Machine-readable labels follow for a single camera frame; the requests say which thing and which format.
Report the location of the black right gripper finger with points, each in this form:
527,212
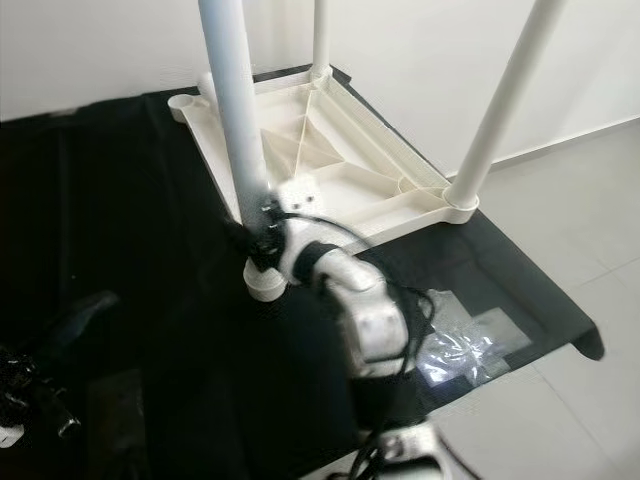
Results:
246,240

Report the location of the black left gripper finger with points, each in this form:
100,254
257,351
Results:
62,420
85,328

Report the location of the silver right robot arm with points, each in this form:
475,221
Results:
375,320

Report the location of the white plastic table top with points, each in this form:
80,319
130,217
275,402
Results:
370,160

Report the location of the clear tape patch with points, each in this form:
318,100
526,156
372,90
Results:
475,340

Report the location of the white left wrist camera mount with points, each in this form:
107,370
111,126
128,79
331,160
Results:
10,437

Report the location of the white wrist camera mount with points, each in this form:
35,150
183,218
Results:
302,192
10,437

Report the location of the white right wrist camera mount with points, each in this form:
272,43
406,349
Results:
302,192

